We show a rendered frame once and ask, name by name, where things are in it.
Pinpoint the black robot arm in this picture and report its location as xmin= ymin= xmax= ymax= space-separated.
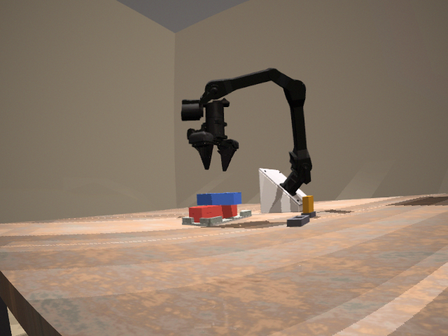
xmin=181 ymin=68 xmax=312 ymax=196

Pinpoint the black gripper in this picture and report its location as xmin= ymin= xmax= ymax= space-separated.
xmin=189 ymin=117 xmax=239 ymax=172

